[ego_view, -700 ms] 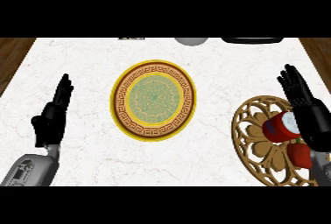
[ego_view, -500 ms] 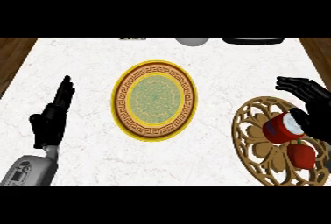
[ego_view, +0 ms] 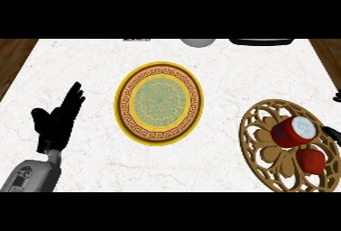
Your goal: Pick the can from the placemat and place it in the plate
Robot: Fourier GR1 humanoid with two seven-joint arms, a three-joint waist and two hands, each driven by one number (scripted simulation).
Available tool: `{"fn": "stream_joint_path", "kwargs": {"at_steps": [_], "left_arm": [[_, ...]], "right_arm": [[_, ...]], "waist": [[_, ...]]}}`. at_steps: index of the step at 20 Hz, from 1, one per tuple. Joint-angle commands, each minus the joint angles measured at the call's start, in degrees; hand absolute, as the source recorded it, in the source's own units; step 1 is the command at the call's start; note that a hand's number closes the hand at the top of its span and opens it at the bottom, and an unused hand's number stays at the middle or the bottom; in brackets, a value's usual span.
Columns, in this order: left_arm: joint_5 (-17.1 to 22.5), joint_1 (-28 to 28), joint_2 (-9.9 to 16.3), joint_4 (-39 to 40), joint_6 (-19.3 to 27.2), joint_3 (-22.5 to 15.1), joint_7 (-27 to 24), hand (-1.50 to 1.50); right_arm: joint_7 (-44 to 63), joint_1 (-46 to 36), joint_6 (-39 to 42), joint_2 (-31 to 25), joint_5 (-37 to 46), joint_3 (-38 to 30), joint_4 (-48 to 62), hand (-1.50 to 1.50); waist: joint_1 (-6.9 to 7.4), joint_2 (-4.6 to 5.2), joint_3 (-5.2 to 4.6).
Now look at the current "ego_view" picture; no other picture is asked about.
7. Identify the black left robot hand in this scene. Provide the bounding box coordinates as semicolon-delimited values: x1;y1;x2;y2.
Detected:
29;81;86;155

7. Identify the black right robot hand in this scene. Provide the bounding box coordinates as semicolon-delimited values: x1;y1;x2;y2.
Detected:
320;91;341;141

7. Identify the red can with pale lid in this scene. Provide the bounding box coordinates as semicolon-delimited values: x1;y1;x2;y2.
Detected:
268;115;318;149

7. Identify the brown openwork wooden placemat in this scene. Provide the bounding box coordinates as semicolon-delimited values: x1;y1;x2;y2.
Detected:
238;98;341;193

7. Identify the yellow rimmed patterned plate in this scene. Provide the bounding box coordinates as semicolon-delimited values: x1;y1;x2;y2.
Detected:
113;60;205;147

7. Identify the red bell pepper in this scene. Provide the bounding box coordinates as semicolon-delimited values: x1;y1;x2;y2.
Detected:
293;143;327;176

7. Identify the black appliance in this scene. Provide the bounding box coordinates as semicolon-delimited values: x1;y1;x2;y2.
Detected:
227;38;295;47

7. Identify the grey round object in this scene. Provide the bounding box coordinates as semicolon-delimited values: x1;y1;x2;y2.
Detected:
178;38;216;49

